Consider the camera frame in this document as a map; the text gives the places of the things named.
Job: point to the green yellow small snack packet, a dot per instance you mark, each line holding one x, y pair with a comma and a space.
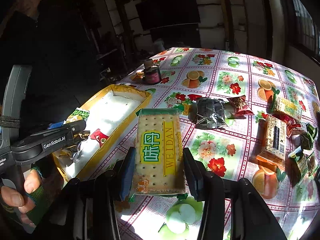
77, 114

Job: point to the dark silver snack bag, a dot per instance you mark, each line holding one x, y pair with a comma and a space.
210, 113

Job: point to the Weidan cracker pack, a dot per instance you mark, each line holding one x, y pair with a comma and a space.
281, 105
159, 167

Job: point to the dark red small snack packet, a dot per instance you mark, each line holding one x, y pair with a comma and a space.
240, 106

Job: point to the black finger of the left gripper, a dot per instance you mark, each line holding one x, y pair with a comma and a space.
41, 144

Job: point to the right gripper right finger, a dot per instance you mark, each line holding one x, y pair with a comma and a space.
194, 172

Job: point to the standing air conditioner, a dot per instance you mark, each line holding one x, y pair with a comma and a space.
274, 30

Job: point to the red snack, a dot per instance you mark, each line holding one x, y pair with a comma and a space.
292, 127

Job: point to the orange cracker pack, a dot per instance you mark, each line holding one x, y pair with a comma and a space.
273, 151

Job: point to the dark green small packet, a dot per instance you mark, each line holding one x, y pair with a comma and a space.
308, 136

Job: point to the barred window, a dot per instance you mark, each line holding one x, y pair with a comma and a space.
308, 32

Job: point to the dark jar with pink label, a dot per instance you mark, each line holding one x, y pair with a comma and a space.
152, 76

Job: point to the small tan cup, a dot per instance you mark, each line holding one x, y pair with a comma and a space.
148, 63

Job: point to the person's left hand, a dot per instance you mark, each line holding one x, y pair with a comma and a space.
25, 204

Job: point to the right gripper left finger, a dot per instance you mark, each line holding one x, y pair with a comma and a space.
126, 173

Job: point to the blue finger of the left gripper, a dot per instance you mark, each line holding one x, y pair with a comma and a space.
56, 125

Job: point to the red candy packet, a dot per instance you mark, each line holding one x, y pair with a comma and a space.
99, 136

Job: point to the large silver foil snack bag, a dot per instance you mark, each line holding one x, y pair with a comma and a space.
72, 150

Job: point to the black television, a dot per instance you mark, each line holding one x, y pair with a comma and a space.
163, 13

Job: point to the yellow-rimmed shallow tray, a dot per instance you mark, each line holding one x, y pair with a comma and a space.
111, 110

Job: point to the floral fruit vinyl tablecloth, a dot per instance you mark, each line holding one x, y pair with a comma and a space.
190, 73

